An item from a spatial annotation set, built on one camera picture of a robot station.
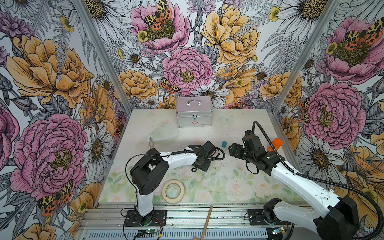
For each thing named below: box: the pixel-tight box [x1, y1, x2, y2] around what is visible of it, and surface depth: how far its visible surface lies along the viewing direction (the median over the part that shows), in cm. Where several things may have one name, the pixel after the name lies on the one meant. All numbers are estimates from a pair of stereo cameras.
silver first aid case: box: [176, 96, 214, 128], surface depth 107 cm
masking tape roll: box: [162, 179, 185, 204], surface depth 81 cm
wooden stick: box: [193, 205, 213, 240], surface depth 74 cm
